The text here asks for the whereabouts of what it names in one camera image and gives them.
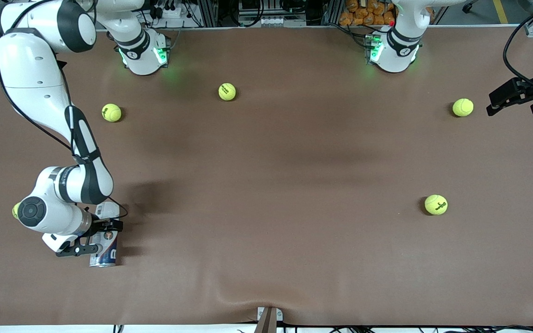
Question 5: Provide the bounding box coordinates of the white blue tennis ball can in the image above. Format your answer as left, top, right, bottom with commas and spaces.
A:
89, 202, 121, 268

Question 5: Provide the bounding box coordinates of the yellow tennis ball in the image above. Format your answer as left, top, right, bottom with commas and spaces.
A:
424, 194, 448, 216
452, 98, 474, 117

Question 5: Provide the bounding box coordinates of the yellow tennis ball Wilson print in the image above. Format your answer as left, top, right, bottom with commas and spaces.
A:
101, 103, 122, 123

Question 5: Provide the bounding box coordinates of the brown table mat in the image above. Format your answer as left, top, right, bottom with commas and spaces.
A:
0, 25, 533, 327

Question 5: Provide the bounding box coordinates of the pile of orange items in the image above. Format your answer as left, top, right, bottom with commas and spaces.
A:
339, 0, 397, 27

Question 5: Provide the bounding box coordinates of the white power strip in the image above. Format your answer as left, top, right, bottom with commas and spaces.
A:
153, 4, 191, 20

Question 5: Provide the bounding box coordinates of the white connector strip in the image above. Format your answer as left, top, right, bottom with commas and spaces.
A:
256, 16, 291, 27

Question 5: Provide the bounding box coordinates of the camera mount post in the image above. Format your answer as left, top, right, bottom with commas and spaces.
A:
254, 306, 284, 333

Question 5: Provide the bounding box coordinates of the aluminium frame post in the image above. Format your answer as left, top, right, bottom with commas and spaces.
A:
324, 0, 343, 26
199, 0, 218, 27

